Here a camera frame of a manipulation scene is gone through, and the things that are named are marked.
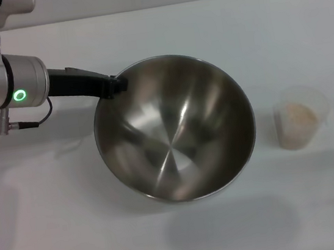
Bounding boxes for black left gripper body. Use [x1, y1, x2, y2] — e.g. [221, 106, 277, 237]
[46, 61, 111, 105]

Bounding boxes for stainless steel mixing bowl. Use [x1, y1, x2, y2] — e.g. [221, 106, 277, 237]
[85, 43, 265, 214]

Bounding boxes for white rice grains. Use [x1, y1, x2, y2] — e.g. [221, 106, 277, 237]
[275, 99, 323, 150]

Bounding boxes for clear plastic measuring cup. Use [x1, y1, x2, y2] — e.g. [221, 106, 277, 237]
[269, 79, 334, 152]

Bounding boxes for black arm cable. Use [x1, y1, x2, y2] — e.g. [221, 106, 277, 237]
[7, 98, 56, 132]

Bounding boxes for silver cable plug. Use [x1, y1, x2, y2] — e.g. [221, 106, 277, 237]
[0, 107, 13, 137]

